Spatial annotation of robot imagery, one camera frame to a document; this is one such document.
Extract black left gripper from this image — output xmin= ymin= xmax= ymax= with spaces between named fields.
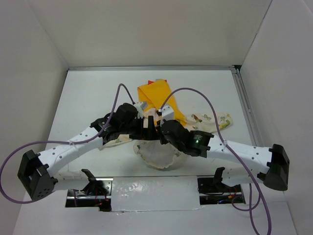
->
xmin=120 ymin=116 xmax=159 ymax=141

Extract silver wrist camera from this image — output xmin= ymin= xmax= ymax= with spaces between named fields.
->
xmin=133 ymin=101 xmax=148 ymax=118
xmin=157 ymin=104 xmax=175 ymax=121

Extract cream yellow dinosaur print jacket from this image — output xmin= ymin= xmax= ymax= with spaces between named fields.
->
xmin=104 ymin=79 xmax=233 ymax=169

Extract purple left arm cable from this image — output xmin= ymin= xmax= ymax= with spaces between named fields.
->
xmin=0 ymin=83 xmax=137 ymax=204

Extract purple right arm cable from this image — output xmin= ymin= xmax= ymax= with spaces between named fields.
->
xmin=160 ymin=87 xmax=272 ymax=235

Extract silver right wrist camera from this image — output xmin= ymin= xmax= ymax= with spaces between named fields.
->
xmin=157 ymin=104 xmax=175 ymax=121

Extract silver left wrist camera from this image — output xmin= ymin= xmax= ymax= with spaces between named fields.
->
xmin=133 ymin=101 xmax=148 ymax=118

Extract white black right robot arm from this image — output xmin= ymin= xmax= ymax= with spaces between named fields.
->
xmin=157 ymin=120 xmax=290 ymax=192

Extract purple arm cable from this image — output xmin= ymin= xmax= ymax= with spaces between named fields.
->
xmin=160 ymin=87 xmax=272 ymax=235
xmin=0 ymin=83 xmax=137 ymax=204

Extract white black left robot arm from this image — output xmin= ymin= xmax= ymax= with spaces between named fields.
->
xmin=18 ymin=101 xmax=157 ymax=201

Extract white taped base cover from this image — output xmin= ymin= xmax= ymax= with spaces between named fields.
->
xmin=111 ymin=176 xmax=201 ymax=212

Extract aluminium rail frame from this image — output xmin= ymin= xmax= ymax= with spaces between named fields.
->
xmin=66 ymin=64 xmax=272 ymax=173

